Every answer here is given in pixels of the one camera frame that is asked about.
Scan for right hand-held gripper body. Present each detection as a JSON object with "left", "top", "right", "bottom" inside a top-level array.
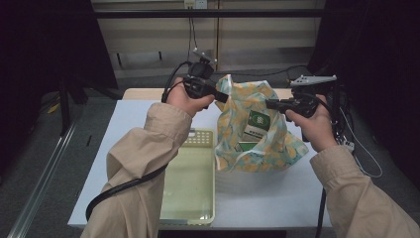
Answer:
[{"left": 285, "top": 74, "right": 338, "bottom": 119}]

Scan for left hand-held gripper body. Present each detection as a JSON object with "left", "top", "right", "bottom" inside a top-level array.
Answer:
[{"left": 182, "top": 48, "right": 218, "bottom": 99}]

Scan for green square box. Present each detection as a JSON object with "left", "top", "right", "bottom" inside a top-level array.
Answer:
[{"left": 243, "top": 109, "right": 271, "bottom": 142}]

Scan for orange floral cloth bag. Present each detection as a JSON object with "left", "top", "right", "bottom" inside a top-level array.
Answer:
[{"left": 214, "top": 73, "right": 310, "bottom": 174}]

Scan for green and white long box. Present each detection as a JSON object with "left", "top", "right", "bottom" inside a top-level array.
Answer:
[{"left": 235, "top": 141, "right": 261, "bottom": 153}]

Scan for pale green plastic basket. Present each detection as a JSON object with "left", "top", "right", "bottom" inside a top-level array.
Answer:
[{"left": 158, "top": 128, "right": 216, "bottom": 226}]

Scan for person's left hand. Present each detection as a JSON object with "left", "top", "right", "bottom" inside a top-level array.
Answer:
[{"left": 166, "top": 76, "right": 216, "bottom": 119}]

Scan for person's right hand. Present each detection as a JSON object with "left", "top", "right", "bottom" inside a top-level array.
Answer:
[{"left": 285, "top": 94, "right": 338, "bottom": 153}]

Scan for black metal stand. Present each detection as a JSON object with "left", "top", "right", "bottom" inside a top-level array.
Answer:
[
  {"left": 293, "top": 62, "right": 351, "bottom": 133},
  {"left": 58, "top": 75, "right": 123, "bottom": 137}
]

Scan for white power strip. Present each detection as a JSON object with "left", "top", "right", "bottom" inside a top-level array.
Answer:
[{"left": 342, "top": 139, "right": 356, "bottom": 154}]

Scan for white table cover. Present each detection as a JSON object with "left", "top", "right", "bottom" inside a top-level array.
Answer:
[{"left": 67, "top": 99, "right": 333, "bottom": 229}]

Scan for black horizontal bar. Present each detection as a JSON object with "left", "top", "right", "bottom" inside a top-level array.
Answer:
[{"left": 93, "top": 9, "right": 325, "bottom": 19}]

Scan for dark curtain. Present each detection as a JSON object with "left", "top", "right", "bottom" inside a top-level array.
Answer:
[
  {"left": 0, "top": 0, "right": 118, "bottom": 179},
  {"left": 306, "top": 0, "right": 420, "bottom": 179}
]

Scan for yellow floor tape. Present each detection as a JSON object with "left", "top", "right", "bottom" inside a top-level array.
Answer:
[{"left": 47, "top": 101, "right": 62, "bottom": 115}]

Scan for black wall cable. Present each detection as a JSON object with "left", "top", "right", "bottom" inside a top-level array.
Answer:
[
  {"left": 214, "top": 63, "right": 310, "bottom": 79},
  {"left": 186, "top": 16, "right": 199, "bottom": 62}
]

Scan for black floor cable bundle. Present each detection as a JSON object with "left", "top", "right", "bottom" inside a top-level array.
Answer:
[{"left": 330, "top": 95, "right": 358, "bottom": 175}]

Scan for white floor cable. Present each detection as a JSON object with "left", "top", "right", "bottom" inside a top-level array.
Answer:
[{"left": 340, "top": 108, "right": 384, "bottom": 179}]

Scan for white wall socket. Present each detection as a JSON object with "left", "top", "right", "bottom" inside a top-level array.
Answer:
[{"left": 183, "top": 0, "right": 208, "bottom": 10}]

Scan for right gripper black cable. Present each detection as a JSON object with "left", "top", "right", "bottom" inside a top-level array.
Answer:
[{"left": 296, "top": 92, "right": 343, "bottom": 238}]

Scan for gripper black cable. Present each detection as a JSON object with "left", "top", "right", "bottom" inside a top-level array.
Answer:
[
  {"left": 296, "top": 92, "right": 343, "bottom": 238},
  {"left": 84, "top": 60, "right": 192, "bottom": 222}
]

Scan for metal floor rail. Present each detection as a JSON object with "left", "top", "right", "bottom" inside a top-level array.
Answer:
[
  {"left": 316, "top": 100, "right": 404, "bottom": 238},
  {"left": 6, "top": 122, "right": 78, "bottom": 238}
]

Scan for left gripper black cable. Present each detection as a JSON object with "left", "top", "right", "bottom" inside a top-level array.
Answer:
[{"left": 84, "top": 60, "right": 192, "bottom": 222}]

